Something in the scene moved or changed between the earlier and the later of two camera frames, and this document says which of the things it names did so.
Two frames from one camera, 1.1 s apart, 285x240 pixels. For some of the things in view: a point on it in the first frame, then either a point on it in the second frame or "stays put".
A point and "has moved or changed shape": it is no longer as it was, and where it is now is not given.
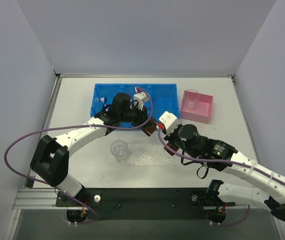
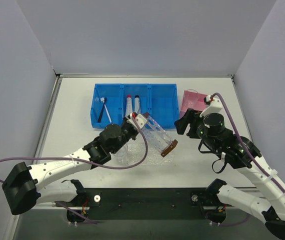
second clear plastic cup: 190,98 stays put
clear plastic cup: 119,150 stays put
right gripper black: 171,139 -> 191,124
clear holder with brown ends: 149,128 has moved or changed shape
